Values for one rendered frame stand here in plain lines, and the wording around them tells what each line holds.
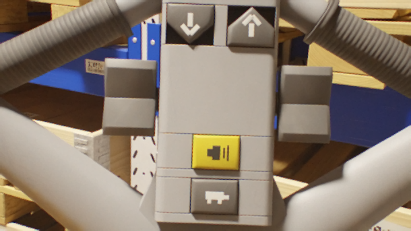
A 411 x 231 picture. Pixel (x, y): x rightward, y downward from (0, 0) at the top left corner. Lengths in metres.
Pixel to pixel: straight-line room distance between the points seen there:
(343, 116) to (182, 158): 0.74
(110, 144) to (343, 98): 0.65
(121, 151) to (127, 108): 1.07
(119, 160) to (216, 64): 1.10
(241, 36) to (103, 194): 0.16
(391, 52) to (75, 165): 0.26
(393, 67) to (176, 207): 0.20
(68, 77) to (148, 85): 1.06
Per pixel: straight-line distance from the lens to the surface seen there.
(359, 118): 1.10
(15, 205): 1.71
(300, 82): 0.41
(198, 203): 0.40
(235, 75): 0.40
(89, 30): 0.42
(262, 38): 0.40
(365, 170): 0.43
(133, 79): 0.40
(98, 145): 1.38
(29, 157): 0.43
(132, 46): 1.31
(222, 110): 0.39
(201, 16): 0.40
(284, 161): 1.77
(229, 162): 0.39
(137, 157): 1.38
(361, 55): 0.43
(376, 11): 1.01
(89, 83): 1.41
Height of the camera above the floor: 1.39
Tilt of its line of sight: 16 degrees down
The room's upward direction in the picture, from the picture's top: 2 degrees clockwise
